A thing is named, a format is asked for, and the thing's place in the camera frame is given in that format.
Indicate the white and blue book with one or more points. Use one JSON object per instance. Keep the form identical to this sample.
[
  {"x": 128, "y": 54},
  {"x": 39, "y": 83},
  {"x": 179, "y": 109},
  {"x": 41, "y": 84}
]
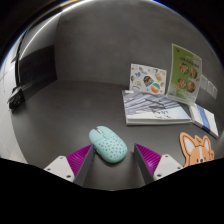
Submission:
[{"x": 204, "y": 120}]

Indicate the white sticker sheet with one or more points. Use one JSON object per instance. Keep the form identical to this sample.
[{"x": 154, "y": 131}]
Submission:
[{"x": 147, "y": 79}]

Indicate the orange corgi-shaped mouse pad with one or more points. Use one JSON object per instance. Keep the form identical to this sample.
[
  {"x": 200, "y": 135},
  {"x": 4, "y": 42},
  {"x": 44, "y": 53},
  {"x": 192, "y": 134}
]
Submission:
[{"x": 196, "y": 150}]

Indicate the mint green computer mouse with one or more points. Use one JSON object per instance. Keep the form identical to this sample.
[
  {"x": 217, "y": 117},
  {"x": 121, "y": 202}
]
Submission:
[{"x": 107, "y": 144}]

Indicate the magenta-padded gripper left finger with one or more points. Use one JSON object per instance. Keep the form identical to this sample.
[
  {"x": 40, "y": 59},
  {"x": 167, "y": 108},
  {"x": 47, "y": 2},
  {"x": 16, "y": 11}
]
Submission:
[{"x": 74, "y": 163}]

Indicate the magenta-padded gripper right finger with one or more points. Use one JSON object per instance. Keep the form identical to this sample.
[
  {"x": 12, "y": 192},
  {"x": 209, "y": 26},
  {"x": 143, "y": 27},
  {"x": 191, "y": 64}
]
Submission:
[{"x": 154, "y": 162}]

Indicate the large grey-covered book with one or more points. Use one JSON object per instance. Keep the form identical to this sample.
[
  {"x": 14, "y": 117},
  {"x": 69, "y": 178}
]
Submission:
[{"x": 154, "y": 108}]

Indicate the green food poster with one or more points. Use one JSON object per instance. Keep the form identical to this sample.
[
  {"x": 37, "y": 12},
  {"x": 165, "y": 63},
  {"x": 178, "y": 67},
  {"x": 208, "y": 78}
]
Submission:
[{"x": 184, "y": 74}]

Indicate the white wall socket plate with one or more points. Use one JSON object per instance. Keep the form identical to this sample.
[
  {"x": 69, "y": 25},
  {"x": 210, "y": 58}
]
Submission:
[{"x": 209, "y": 87}]

